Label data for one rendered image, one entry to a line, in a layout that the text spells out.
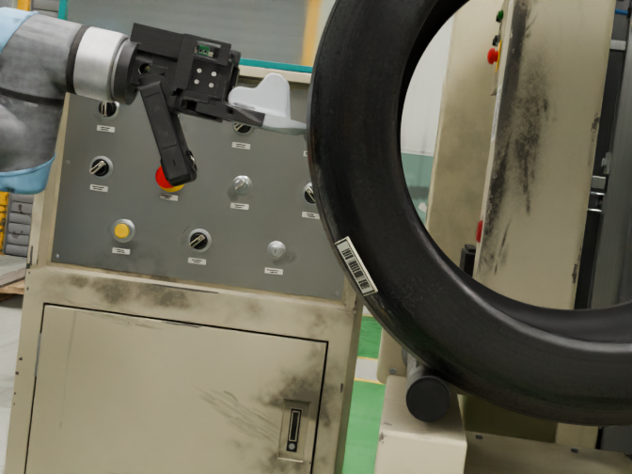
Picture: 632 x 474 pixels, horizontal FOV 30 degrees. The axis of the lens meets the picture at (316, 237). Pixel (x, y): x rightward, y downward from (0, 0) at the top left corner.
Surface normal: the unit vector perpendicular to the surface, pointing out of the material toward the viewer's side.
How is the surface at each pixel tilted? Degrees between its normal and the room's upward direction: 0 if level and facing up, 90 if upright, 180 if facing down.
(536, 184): 90
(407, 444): 90
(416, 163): 90
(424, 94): 90
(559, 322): 80
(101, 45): 61
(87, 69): 104
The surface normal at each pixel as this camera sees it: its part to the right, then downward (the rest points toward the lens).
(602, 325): -0.11, -0.14
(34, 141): 0.59, 0.24
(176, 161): -0.06, 0.07
